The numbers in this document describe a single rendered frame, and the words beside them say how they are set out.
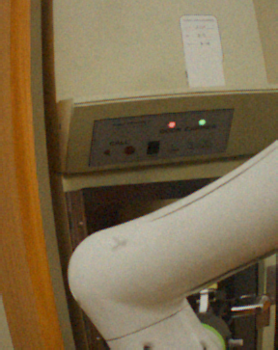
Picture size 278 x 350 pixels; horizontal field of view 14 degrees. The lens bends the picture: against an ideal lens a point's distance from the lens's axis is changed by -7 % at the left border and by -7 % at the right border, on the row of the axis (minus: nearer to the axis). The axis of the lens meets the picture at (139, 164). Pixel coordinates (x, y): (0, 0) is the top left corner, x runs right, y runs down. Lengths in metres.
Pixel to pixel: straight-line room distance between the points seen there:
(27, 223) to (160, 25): 0.35
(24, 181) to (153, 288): 0.43
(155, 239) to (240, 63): 0.62
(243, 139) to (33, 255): 0.34
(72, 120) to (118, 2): 0.22
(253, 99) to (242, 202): 0.55
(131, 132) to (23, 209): 0.18
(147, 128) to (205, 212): 0.50
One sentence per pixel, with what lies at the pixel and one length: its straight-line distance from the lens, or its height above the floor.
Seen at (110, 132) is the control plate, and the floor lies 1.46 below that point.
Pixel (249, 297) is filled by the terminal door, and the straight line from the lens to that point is 1.55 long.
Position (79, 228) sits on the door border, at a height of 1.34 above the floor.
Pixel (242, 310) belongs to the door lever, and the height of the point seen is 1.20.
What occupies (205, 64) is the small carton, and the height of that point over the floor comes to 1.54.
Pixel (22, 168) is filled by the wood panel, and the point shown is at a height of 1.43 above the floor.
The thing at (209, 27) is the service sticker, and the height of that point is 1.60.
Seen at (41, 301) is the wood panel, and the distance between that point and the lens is 1.51.
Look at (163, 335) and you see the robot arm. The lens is 1.13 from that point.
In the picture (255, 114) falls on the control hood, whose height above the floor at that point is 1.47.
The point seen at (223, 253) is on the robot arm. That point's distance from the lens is 1.04.
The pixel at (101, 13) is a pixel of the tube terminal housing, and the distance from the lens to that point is 1.61.
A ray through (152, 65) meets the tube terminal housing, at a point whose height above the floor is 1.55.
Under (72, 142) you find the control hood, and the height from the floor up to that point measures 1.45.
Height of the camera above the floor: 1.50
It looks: 3 degrees down
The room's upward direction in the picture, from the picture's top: 5 degrees counter-clockwise
